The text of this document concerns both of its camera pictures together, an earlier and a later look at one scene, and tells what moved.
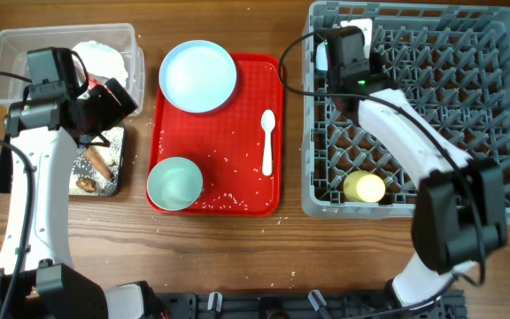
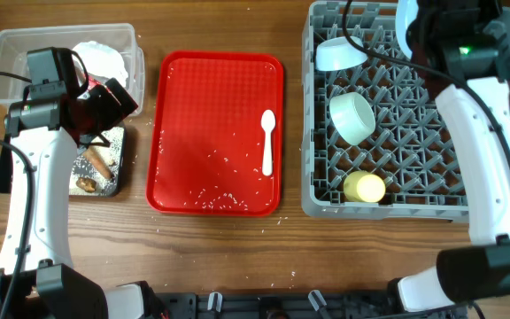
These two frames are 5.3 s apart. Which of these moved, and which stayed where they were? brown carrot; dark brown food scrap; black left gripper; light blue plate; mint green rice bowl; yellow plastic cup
Moved: mint green rice bowl; light blue plate
Stayed: black left gripper; yellow plastic cup; brown carrot; dark brown food scrap
